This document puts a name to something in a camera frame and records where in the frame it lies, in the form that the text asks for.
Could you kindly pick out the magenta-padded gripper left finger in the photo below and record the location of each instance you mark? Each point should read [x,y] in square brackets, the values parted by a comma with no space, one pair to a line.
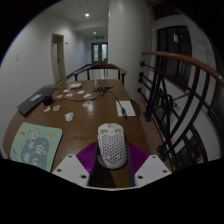
[71,170]

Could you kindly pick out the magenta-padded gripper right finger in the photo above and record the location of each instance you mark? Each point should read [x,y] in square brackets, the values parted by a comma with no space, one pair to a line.
[153,170]

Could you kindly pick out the white honeycomb computer mouse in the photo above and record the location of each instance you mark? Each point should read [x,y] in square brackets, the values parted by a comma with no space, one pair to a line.
[111,146]

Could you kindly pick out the green printed mouse pad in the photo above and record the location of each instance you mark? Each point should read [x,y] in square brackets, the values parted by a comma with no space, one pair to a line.
[33,146]

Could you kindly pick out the small beige sticker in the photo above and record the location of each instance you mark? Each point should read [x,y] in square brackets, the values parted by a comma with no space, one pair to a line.
[56,107]
[47,109]

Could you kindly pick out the white paper sheet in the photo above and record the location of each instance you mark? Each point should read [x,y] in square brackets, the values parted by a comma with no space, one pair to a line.
[129,108]

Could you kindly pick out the small white red sticker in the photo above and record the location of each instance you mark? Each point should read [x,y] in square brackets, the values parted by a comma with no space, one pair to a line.
[86,104]

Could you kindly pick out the small black box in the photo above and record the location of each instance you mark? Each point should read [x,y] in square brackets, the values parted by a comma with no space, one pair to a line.
[47,100]

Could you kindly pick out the dark closed laptop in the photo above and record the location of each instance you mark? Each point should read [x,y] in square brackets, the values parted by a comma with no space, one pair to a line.
[35,100]

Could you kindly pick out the small white flat box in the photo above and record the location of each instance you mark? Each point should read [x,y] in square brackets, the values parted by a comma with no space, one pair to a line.
[75,85]

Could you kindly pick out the brown wooden chair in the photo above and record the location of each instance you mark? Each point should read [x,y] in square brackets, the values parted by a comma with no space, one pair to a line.
[103,66]

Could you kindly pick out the open side door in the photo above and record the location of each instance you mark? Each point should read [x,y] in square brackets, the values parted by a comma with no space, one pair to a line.
[55,60]

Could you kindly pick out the black railing with wooden handrail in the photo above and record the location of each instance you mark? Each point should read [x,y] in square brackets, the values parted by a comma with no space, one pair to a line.
[180,57]

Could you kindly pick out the dark framed window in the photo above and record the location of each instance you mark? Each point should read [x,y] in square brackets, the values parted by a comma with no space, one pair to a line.
[173,53]

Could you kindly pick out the glass double door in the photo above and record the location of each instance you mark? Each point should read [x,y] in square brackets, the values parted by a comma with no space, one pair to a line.
[99,52]

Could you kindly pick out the green exit sign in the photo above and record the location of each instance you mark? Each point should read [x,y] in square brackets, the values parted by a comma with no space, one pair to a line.
[100,37]

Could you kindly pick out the round ceiling light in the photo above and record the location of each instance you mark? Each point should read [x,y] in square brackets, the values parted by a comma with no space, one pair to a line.
[87,14]

